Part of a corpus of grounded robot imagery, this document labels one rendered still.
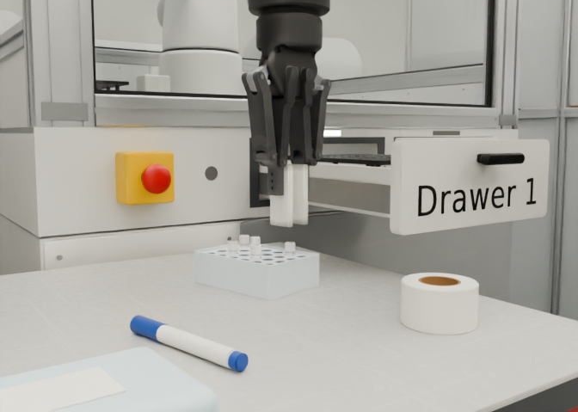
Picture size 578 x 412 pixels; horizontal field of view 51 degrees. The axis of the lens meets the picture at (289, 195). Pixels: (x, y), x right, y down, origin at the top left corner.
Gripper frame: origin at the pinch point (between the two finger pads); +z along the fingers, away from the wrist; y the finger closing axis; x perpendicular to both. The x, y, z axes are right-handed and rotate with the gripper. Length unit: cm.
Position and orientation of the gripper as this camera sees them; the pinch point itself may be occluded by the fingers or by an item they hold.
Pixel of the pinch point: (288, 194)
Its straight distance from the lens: 70.9
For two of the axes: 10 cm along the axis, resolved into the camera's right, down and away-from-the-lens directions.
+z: 0.0, 9.9, 1.0
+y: -6.6, 0.7, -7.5
